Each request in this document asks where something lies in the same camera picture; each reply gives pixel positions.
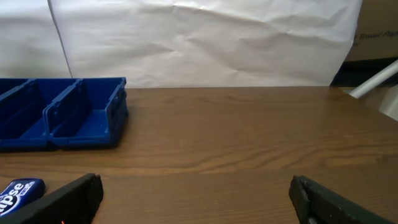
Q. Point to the white pole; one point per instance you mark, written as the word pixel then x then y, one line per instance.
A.
pixel 373 81

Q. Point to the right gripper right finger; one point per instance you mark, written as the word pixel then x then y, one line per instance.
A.
pixel 326 208

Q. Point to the blue candy pack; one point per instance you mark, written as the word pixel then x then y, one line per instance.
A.
pixel 18 194

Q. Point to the blue tray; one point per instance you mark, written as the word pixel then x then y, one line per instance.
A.
pixel 90 127

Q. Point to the brown cardboard box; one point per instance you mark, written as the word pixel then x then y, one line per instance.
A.
pixel 379 31

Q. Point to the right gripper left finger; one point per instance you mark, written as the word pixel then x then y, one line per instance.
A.
pixel 62 205

